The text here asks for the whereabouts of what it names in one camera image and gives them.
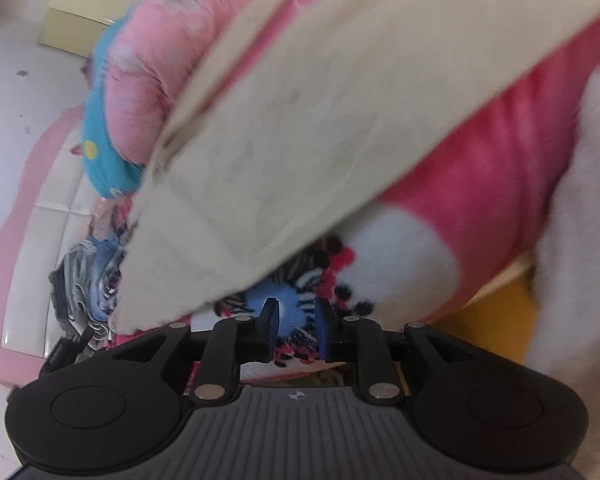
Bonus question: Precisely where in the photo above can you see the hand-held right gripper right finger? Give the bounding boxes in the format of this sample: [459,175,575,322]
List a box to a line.
[316,298,482,407]

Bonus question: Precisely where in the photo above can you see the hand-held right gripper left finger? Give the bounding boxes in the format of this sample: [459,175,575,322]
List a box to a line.
[111,298,281,407]

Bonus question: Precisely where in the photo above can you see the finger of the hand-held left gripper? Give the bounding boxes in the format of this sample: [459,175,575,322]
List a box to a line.
[39,329,96,375]

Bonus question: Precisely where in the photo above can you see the beige pants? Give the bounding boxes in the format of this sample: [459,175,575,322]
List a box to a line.
[112,0,600,333]

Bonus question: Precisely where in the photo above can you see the grey sweatshirt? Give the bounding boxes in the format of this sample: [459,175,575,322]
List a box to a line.
[47,240,106,333]

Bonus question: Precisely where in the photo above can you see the pink white padded headboard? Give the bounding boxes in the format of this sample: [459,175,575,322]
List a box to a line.
[0,105,131,386]

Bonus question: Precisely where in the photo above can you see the blue jeans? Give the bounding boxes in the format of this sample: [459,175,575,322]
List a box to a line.
[87,232,128,321]

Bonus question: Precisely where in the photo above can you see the blue pillow with yellow dot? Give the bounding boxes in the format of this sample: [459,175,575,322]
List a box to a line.
[82,15,148,201]

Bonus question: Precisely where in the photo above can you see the person's pale fleece garment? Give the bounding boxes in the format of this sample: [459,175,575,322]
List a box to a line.
[527,50,600,480]

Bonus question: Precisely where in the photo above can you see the pink grey floral quilt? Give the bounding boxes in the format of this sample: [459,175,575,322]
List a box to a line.
[105,0,276,166]

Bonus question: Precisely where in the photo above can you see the pale yellow wardrobe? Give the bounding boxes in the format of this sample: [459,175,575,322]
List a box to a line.
[37,0,176,58]

